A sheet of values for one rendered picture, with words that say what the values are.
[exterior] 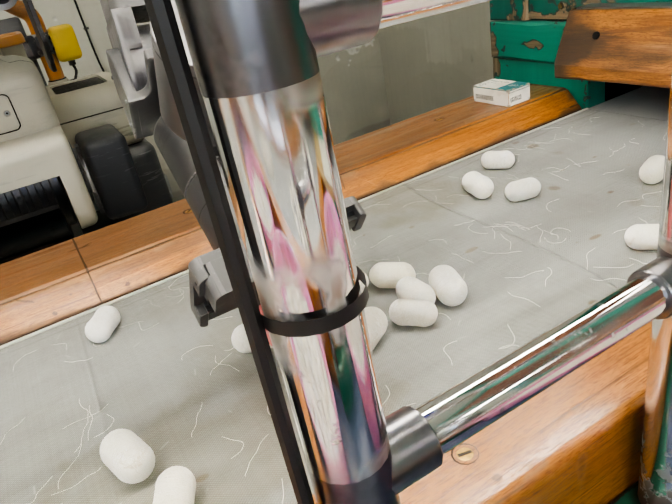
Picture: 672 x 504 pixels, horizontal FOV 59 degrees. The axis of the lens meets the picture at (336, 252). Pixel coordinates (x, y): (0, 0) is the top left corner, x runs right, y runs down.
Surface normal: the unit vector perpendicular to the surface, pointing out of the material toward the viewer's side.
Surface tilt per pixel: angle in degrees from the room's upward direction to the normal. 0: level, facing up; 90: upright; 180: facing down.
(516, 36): 90
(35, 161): 98
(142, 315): 0
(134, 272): 45
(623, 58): 67
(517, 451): 0
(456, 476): 0
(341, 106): 92
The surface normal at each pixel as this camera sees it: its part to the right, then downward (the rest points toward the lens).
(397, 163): 0.23, -0.39
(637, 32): -0.85, 0.01
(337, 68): 0.47, 0.33
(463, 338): -0.18, -0.87
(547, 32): -0.85, 0.37
